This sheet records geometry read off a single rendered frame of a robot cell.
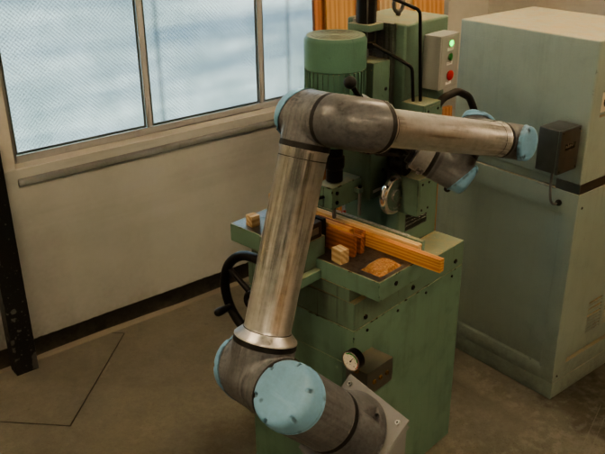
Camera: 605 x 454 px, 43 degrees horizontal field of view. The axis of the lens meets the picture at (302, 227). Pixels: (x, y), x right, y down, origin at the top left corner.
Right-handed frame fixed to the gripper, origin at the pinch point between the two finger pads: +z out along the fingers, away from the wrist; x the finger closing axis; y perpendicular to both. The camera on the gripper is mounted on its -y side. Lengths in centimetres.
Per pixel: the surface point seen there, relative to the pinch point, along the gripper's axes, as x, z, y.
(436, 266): 22.5, -41.0, -8.2
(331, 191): 15.1, -6.1, -21.0
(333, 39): -16.4, 13.5, 3.4
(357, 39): -19.9, 7.8, 3.1
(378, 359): 52, -41, -25
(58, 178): 43, 93, -119
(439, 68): -30.7, -16.9, -12.7
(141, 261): 55, 52, -160
